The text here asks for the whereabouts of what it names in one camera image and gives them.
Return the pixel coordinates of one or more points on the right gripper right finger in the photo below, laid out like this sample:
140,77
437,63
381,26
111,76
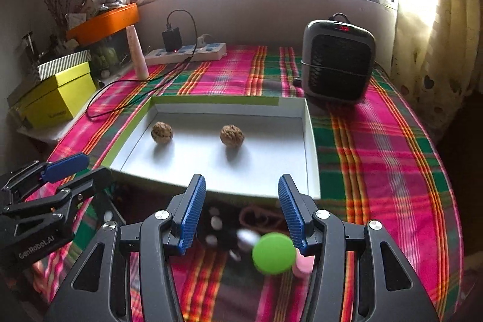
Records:
386,286

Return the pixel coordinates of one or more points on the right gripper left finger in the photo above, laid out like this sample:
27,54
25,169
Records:
97,287

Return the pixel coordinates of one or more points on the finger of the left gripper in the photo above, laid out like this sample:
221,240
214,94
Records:
78,190
56,165

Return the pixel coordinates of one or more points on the brown walnut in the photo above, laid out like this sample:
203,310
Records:
162,133
231,136

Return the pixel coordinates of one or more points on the pink mushroom suction hook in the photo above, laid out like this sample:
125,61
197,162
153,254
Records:
303,266

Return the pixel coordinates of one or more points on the white mushroom suction hook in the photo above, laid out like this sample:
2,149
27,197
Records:
247,239

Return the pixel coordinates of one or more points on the yellow box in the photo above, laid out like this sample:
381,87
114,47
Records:
57,99

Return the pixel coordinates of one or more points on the striped white box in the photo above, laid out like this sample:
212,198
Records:
52,67

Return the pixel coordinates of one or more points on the black round disc with buttons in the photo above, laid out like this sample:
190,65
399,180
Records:
218,226

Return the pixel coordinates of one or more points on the green and white shallow box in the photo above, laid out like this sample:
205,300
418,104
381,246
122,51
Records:
279,139

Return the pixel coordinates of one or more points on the orange tray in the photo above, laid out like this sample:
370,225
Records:
104,25

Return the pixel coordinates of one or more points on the pink rubber band loop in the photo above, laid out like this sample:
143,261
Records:
260,219

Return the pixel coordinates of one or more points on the black charger adapter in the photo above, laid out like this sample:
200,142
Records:
172,40

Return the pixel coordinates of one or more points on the white power strip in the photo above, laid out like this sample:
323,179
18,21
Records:
210,52

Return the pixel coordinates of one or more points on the grey portable heater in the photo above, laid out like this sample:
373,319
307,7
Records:
337,60

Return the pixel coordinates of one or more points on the yellow curtain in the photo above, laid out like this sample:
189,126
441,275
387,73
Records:
436,60

